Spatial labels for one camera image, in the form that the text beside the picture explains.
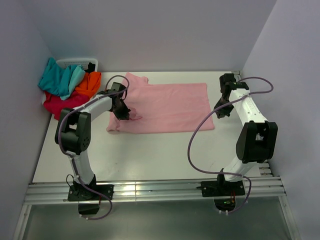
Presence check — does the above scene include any pink t shirt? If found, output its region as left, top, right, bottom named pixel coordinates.
left=106, top=72, right=211, bottom=134

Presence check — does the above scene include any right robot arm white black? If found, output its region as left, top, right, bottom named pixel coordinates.
left=214, top=73, right=278, bottom=195

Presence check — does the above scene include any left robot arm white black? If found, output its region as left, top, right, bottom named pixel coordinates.
left=54, top=82, right=131, bottom=201

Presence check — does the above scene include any orange t shirt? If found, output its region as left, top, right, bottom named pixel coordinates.
left=75, top=71, right=102, bottom=98

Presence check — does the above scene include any black t shirt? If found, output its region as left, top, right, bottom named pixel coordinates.
left=85, top=62, right=96, bottom=73

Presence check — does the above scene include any teal t shirt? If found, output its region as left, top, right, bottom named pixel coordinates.
left=37, top=57, right=86, bottom=101

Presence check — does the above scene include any magenta t shirt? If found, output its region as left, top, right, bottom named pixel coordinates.
left=42, top=91, right=90, bottom=120

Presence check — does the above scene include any white laundry basket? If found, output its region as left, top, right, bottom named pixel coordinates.
left=39, top=57, right=99, bottom=113

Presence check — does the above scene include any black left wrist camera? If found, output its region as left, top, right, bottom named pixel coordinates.
left=110, top=82, right=126, bottom=92

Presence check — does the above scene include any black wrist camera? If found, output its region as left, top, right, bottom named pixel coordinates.
left=110, top=82, right=126, bottom=92
left=219, top=73, right=236, bottom=88

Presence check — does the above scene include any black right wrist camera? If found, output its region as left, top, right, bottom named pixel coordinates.
left=219, top=73, right=236, bottom=88

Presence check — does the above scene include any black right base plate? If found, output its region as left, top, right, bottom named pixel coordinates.
left=197, top=180, right=246, bottom=198

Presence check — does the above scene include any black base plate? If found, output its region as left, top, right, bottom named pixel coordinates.
left=197, top=180, right=246, bottom=198
left=67, top=184, right=114, bottom=202

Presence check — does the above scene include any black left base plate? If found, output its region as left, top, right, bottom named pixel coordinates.
left=67, top=184, right=114, bottom=202

